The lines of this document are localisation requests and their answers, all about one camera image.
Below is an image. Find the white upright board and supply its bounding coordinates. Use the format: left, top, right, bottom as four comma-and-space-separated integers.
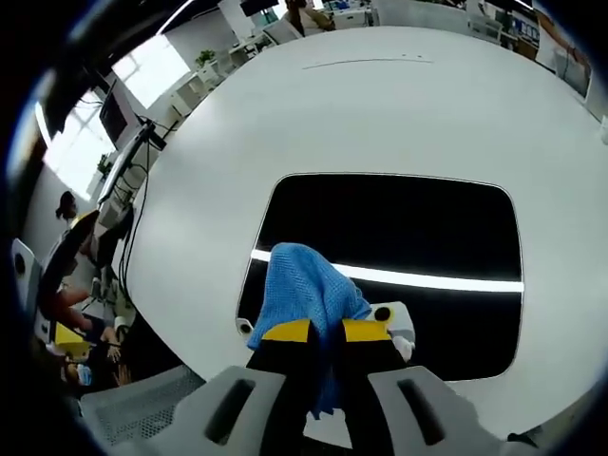
550, 47, 595, 99

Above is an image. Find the person's left hand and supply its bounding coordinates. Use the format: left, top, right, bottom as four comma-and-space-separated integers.
45, 287, 96, 333

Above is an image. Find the black rectangular mirror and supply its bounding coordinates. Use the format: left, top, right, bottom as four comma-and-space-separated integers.
235, 172, 525, 384

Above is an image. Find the blue cleaning cloth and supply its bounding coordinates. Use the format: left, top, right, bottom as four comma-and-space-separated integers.
246, 241, 374, 422

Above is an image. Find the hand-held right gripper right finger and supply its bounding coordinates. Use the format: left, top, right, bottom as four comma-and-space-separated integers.
332, 319, 514, 456

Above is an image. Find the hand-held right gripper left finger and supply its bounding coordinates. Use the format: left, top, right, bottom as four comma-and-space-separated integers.
111, 318, 319, 456

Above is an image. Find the table cable slot cover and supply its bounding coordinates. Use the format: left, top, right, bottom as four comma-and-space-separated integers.
300, 53, 434, 71

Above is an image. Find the black cable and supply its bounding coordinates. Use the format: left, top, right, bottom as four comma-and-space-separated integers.
116, 142, 156, 308

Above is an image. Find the white mesh office chair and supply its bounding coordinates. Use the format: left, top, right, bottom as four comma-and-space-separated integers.
79, 364, 208, 448

